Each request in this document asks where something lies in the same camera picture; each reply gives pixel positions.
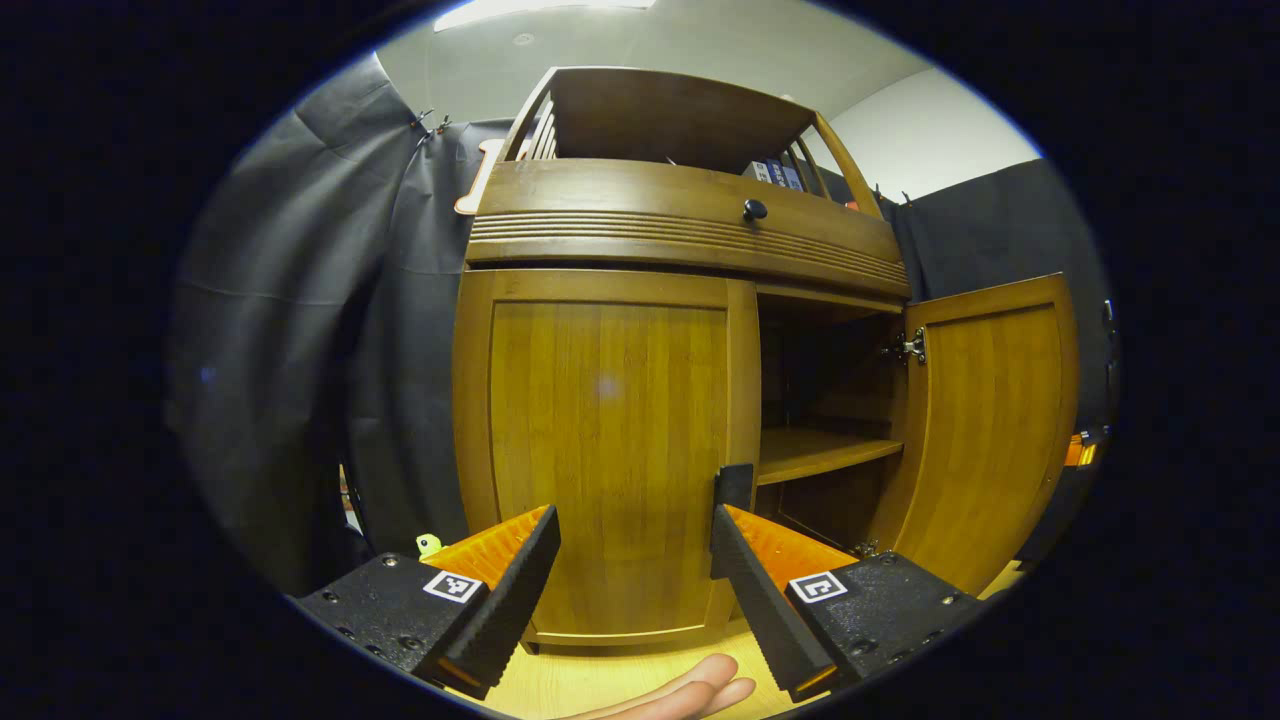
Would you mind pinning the wooden double-door shoe cabinet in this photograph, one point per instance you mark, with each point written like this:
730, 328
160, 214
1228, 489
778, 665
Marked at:
650, 110

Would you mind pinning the wooden inner shelf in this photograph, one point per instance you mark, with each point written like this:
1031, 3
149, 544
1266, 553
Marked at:
810, 450

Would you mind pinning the metal door hinge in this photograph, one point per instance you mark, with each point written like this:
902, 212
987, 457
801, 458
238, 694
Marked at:
866, 548
913, 346

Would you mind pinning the wooden shoe cabinet door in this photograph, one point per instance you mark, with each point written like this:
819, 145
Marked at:
610, 430
990, 420

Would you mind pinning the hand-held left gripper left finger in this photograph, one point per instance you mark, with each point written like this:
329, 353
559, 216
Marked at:
510, 610

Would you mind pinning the navy book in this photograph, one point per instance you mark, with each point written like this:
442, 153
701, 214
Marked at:
777, 175

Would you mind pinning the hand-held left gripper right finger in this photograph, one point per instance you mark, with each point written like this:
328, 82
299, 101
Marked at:
765, 610

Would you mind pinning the black backdrop cloth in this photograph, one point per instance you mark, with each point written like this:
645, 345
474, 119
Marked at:
280, 350

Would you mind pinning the grey book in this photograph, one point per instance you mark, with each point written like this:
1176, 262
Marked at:
756, 171

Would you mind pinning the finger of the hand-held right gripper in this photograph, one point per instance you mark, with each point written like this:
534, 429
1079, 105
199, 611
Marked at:
1082, 450

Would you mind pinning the metal cloth clip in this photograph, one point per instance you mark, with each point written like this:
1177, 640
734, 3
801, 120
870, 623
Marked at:
430, 122

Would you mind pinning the green frog plush toy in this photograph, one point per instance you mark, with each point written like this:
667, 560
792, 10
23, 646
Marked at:
429, 545

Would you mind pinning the black round drawer knob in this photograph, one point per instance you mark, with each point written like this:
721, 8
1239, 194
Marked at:
755, 210

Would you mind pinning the wooden cabinet drawer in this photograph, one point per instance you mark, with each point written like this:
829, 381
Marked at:
620, 195

